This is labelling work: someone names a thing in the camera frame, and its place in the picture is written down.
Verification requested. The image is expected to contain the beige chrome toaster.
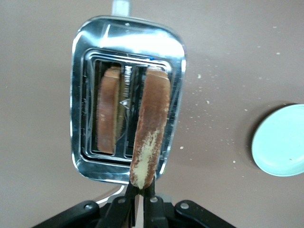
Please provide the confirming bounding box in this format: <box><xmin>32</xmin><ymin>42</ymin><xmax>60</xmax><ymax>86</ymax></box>
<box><xmin>70</xmin><ymin>0</ymin><xmax>187</xmax><ymax>185</ymax></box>

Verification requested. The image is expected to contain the brown toast slice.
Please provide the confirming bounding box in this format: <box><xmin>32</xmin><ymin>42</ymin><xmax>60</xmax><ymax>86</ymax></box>
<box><xmin>96</xmin><ymin>66</ymin><xmax>124</xmax><ymax>155</ymax></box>
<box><xmin>129</xmin><ymin>67</ymin><xmax>171</xmax><ymax>190</ymax></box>

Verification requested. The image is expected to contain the mint green round plate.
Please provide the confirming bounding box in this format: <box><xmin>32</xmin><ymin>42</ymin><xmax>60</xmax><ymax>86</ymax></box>
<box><xmin>251</xmin><ymin>104</ymin><xmax>304</xmax><ymax>178</ymax></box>

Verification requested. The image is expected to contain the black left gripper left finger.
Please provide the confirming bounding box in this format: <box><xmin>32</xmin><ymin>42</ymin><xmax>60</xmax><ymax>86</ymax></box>
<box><xmin>97</xmin><ymin>182</ymin><xmax>140</xmax><ymax>228</ymax></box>

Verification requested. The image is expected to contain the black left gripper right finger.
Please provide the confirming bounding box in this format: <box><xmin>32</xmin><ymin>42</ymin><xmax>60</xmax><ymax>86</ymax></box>
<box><xmin>142</xmin><ymin>177</ymin><xmax>169</xmax><ymax>228</ymax></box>

